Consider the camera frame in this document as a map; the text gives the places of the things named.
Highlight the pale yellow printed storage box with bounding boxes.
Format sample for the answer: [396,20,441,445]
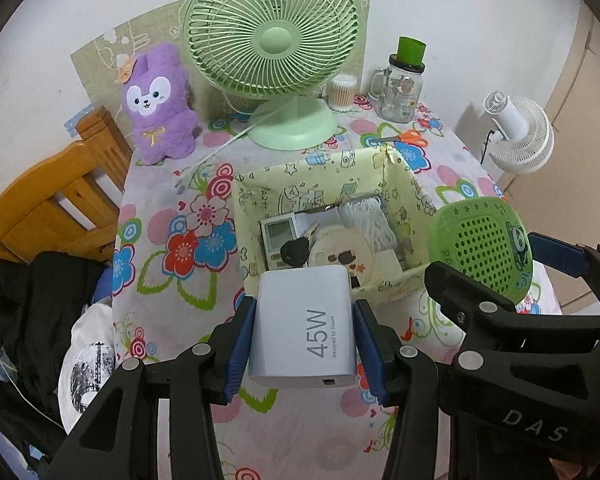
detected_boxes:
[230,144,438,306]

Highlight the white remote control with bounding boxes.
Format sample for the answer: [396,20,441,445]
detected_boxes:
[259,214,306,271]

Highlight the pack of white floss picks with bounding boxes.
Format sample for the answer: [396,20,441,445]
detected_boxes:
[337,196,398,253]

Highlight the round beige cartoon mirror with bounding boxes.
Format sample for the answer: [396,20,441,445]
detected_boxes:
[307,225,373,288]

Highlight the large white charger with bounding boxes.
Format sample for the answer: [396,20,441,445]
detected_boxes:
[247,266,358,391]

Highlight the black fan cable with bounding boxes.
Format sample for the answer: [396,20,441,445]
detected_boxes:
[480,129,498,163]

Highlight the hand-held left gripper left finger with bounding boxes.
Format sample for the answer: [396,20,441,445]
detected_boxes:
[50,297,258,480]

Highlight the glass mug jar green lid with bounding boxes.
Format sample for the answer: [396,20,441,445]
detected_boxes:
[369,36,427,122]

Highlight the black clothing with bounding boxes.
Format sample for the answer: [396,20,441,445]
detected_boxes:
[0,250,116,396]

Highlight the wooden bed headboard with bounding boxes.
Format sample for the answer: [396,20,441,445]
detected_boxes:
[0,105,133,268]

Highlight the green perforated plastic paddle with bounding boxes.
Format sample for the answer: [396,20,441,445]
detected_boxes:
[427,197,536,311]

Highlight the black key fob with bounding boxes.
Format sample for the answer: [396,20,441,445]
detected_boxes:
[280,237,311,267]

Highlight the beige printed wall panel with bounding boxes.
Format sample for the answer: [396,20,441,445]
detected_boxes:
[70,0,373,126]

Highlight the beige wooden door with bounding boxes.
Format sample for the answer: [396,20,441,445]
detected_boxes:
[497,5,600,316]

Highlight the blue paper on wall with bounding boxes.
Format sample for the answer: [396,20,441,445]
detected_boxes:
[65,102,96,137]

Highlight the orange handled scissors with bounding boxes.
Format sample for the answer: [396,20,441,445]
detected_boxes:
[365,129,426,150]

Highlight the floral tablecloth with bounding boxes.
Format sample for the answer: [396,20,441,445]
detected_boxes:
[111,92,563,480]

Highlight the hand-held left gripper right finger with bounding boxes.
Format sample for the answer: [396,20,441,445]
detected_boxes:
[352,299,556,480]

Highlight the white printed shirt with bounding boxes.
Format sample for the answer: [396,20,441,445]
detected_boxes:
[57,302,118,436]

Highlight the cotton swab jar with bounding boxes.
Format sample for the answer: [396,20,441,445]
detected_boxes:
[327,74,358,112]

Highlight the purple plush toy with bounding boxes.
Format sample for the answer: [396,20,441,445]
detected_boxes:
[116,42,203,166]

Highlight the black backpack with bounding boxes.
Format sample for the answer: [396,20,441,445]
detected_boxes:
[0,380,68,466]

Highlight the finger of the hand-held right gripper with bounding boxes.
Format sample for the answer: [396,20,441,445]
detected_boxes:
[424,260,600,333]
[527,231,600,313]

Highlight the blue bed sheet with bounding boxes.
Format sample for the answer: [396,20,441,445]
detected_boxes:
[87,265,115,306]

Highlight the white fan power cable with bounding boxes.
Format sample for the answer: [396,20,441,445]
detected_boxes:
[172,102,281,186]

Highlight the green desk fan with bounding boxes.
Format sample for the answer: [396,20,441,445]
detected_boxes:
[182,0,367,151]

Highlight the white floor fan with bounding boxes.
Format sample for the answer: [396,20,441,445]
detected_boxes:
[482,91,556,175]

